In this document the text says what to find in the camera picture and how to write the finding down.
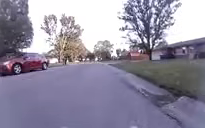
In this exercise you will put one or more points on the small red building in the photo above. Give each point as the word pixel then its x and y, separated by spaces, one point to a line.
pixel 135 55

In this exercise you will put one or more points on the tall sparse tree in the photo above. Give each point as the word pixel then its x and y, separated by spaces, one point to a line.
pixel 148 23

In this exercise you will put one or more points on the big dark tree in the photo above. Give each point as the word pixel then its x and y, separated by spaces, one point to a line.
pixel 8 26

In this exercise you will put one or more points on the low house with grey roof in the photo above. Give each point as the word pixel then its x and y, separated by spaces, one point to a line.
pixel 190 50

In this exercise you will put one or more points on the tall yellowish tree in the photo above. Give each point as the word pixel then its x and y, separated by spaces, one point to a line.
pixel 65 36

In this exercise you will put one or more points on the dark red car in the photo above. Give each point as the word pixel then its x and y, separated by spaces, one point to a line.
pixel 21 63

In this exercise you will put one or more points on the round distant tree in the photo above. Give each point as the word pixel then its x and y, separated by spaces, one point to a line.
pixel 103 50

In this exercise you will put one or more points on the grey concrete kerb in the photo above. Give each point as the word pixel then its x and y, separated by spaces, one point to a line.
pixel 146 88

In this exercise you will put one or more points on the grey asphalt road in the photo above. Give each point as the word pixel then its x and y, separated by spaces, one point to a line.
pixel 73 96

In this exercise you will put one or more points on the green grass lawn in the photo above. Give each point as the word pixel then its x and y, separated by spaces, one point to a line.
pixel 176 73

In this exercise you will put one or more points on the white building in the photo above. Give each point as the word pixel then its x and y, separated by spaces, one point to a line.
pixel 52 60

